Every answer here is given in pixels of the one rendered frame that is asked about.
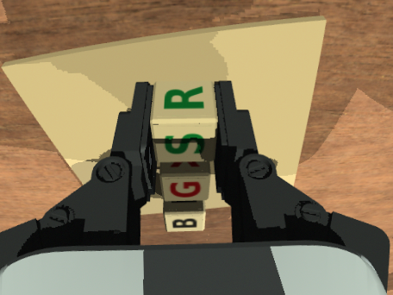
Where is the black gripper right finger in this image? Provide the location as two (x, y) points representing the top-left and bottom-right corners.
(214, 81), (390, 293)

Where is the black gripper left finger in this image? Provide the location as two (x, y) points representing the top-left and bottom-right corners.
(0, 82), (157, 270)

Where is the beige flat mat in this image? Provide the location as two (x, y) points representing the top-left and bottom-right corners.
(2, 16), (327, 186)

